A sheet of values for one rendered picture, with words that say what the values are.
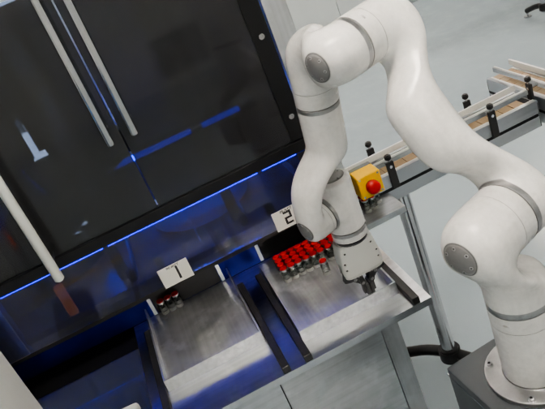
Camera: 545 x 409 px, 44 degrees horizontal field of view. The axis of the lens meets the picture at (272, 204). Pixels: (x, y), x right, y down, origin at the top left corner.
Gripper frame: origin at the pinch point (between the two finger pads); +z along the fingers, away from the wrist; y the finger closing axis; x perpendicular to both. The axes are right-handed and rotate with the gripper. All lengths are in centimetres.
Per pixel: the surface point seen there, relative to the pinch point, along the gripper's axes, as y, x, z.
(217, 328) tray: 37.2, -19.3, 4.6
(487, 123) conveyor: -63, -43, -1
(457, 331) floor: -45, -66, 93
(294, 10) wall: -145, -491, 56
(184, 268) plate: 38, -31, -9
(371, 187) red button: -17.1, -28.0, -7.6
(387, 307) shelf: -1.3, 4.8, 4.4
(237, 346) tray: 34.5, -5.3, 1.9
